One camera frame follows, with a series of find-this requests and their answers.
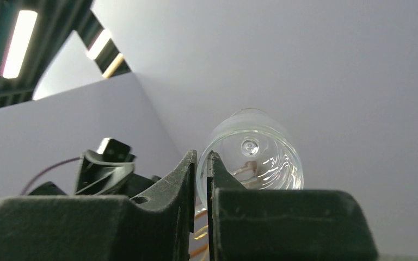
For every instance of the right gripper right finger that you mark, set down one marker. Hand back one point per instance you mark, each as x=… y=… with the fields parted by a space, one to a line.
x=250 y=224

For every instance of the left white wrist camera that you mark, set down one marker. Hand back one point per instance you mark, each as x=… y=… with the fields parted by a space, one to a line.
x=114 y=151

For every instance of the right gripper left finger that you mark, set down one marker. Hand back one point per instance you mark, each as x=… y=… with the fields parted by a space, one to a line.
x=152 y=225

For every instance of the gold wire glass rack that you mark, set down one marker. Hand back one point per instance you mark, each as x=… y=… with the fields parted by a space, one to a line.
x=199 y=250

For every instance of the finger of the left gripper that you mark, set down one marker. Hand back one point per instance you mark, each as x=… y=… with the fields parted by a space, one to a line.
x=97 y=176
x=140 y=183

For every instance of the clear wine glass back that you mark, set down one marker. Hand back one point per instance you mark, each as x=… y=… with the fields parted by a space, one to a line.
x=256 y=149

